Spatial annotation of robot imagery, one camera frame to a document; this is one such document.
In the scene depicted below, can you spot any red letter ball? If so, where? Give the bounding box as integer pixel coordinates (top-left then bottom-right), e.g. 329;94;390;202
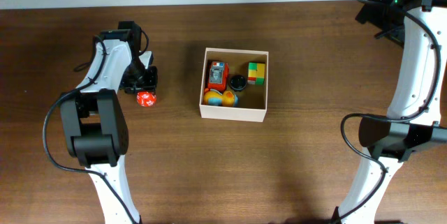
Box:
136;91;156;107

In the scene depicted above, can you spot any red toy car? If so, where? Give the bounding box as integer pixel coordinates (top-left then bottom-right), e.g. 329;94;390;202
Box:
207;61;229;92

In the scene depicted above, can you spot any orange plush duck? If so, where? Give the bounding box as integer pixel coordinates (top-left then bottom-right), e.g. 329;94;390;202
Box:
203;89;238;107

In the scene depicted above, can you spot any black round cap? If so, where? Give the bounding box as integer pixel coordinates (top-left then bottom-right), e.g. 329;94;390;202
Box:
229;75;247;92

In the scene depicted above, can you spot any colourful puzzle cube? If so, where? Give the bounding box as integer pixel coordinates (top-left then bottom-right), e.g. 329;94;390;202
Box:
247;62;266;85

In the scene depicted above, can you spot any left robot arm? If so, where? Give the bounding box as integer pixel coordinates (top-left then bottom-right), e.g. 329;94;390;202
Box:
58;21;158;223

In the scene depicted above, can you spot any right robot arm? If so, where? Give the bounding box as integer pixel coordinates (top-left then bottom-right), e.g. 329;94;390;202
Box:
330;0;446;223

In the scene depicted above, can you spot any white cardboard box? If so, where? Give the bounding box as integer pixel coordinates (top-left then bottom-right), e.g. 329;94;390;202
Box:
199;47;269;122

